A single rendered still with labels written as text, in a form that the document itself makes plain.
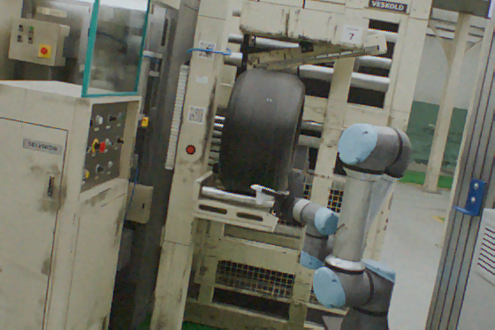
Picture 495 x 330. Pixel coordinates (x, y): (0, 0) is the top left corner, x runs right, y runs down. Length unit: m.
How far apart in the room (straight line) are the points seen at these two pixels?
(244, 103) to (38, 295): 1.08
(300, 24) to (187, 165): 0.85
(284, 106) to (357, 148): 0.87
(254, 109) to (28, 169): 0.91
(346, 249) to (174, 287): 1.32
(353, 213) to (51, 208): 1.08
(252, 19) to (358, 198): 1.45
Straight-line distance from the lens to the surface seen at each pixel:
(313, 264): 1.91
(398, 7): 3.27
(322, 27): 2.93
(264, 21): 2.95
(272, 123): 2.48
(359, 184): 1.73
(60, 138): 2.21
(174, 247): 2.86
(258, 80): 2.60
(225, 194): 2.67
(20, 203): 2.31
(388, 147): 1.73
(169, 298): 2.94
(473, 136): 1.75
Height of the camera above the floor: 1.46
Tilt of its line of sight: 7 degrees down
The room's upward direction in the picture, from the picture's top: 10 degrees clockwise
